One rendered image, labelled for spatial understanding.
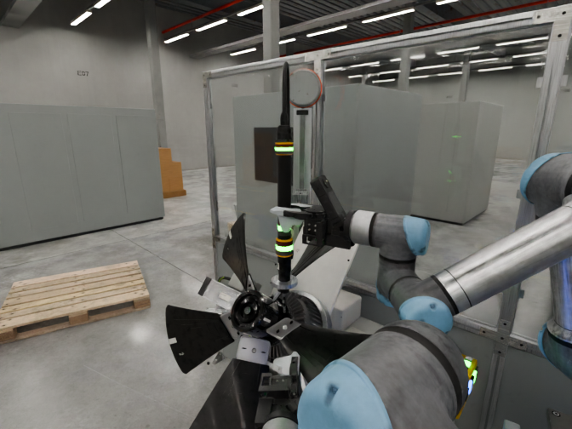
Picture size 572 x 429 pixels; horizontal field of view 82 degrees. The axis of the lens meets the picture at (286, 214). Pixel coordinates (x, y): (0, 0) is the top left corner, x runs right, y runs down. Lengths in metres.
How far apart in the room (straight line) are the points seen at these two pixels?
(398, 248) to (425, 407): 0.39
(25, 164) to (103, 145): 1.09
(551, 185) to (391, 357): 0.55
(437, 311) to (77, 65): 13.07
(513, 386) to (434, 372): 1.21
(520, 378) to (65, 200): 5.93
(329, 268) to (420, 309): 0.65
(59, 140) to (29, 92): 6.82
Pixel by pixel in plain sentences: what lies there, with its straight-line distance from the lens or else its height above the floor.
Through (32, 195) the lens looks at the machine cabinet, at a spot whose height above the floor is 0.76.
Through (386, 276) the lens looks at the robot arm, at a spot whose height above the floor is 1.42.
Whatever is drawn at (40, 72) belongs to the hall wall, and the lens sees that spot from 13.02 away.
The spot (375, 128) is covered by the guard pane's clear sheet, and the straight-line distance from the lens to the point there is 1.47.
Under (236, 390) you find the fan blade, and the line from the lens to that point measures 0.99.
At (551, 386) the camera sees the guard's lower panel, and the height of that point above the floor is 0.86.
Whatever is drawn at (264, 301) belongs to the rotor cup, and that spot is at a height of 1.25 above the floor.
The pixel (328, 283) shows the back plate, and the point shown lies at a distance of 1.19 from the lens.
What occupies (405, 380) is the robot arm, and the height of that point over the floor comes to 1.49.
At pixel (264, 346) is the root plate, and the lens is 1.01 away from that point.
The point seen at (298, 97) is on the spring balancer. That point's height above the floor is 1.84.
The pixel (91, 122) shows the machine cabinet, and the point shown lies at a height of 1.81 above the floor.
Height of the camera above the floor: 1.71
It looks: 15 degrees down
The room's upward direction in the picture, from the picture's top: straight up
